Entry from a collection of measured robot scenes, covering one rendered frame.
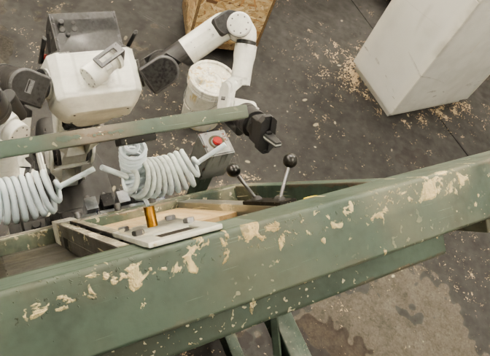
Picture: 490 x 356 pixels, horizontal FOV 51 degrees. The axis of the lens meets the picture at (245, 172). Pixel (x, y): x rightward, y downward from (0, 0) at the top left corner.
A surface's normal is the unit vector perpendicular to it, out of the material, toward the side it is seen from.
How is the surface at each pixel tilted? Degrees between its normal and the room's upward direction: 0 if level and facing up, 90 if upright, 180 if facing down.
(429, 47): 90
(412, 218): 32
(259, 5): 90
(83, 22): 23
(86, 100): 68
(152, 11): 0
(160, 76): 55
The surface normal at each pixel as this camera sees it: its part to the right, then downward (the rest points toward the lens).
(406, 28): -0.87, 0.20
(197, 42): 0.03, 0.10
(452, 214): 0.45, -0.04
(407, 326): 0.29, -0.55
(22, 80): 0.73, 0.22
